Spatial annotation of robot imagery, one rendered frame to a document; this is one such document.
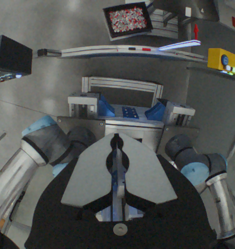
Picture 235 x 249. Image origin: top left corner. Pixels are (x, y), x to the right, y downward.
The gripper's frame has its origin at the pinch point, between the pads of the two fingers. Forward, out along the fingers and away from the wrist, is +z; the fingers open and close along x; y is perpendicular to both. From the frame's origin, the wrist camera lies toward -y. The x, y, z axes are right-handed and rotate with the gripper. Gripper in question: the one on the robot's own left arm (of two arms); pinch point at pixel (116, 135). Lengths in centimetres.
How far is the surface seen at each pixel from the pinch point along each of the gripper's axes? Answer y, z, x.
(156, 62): -9, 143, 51
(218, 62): -12, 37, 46
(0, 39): -20.3, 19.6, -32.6
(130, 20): -30, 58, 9
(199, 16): -24.7, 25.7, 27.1
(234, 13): -57, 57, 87
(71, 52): -15, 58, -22
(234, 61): -15, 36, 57
